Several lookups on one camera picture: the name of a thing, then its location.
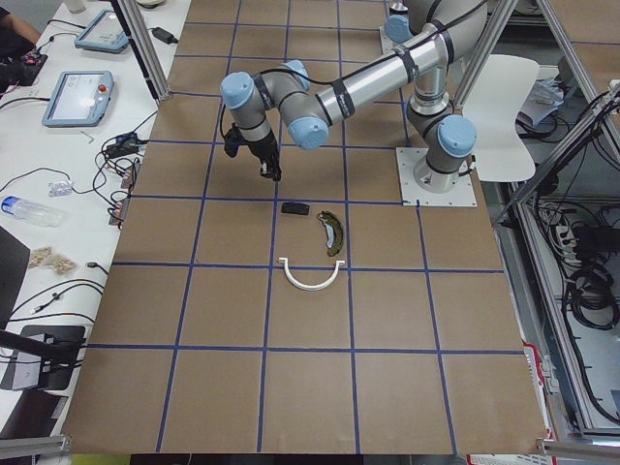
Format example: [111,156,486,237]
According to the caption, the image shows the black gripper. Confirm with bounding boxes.
[252,138,282,181]

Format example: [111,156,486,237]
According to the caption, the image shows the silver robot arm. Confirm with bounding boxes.
[220,1,487,181]

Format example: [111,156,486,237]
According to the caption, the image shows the dark grey brake pad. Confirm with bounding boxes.
[281,201,310,216]

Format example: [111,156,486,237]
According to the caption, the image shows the olive brake shoe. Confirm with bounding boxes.
[317,210,344,257]

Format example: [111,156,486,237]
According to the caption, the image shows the black power adapter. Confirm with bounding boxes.
[151,27,178,45]

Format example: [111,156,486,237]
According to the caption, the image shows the near blue teach pendant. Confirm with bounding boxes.
[42,71,114,128]

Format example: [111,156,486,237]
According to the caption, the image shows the blue teach pendant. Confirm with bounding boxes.
[42,71,114,128]
[74,10,129,54]

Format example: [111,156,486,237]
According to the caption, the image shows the far blue teach pendant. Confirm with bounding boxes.
[74,10,129,54]

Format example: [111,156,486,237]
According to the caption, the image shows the clear plastic water bottle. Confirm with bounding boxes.
[1,196,66,227]

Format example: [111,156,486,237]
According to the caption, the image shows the white plastic chair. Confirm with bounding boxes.
[462,54,540,182]

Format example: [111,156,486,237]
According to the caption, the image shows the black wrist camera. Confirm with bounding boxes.
[224,123,244,158]

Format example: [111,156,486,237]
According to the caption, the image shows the white curved plastic bracket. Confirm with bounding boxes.
[278,257,346,293]

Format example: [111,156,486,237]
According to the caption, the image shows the aluminium frame post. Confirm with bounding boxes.
[110,0,170,102]

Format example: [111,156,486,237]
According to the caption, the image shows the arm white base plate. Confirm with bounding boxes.
[395,147,478,207]

